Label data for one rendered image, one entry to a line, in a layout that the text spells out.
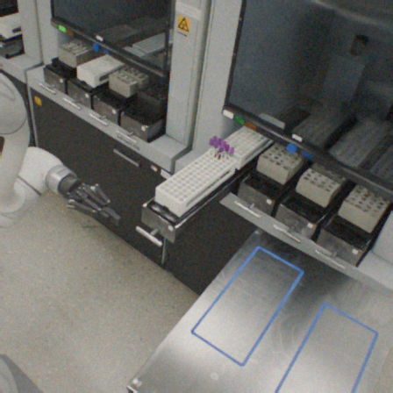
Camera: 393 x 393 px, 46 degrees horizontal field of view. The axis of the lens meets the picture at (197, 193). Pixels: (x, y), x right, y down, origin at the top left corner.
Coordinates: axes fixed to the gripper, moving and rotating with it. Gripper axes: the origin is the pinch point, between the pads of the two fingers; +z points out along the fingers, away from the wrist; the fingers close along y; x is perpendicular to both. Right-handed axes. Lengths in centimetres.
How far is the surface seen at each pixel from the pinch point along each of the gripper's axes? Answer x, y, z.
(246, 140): -12, 50, 15
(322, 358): -8, -3, 73
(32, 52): -2, 45, -97
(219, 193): -5.8, 27.5, 20.8
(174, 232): -4.2, 5.6, 20.4
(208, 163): -12.0, 30.2, 13.1
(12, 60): 2, 38, -103
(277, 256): -8, 16, 49
